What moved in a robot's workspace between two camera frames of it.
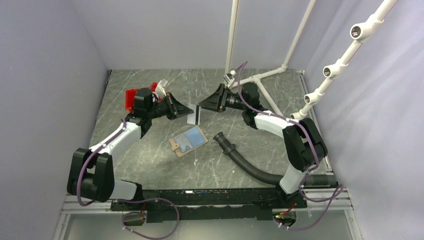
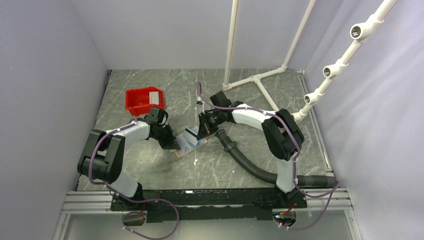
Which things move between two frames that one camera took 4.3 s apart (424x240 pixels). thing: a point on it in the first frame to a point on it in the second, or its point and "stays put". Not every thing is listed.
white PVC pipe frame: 361,33 stays put
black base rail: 199,205 stays put
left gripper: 176,109 to 168,128
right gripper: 217,101 to 205,128
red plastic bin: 130,96 stays put
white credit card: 191,117 to 190,137
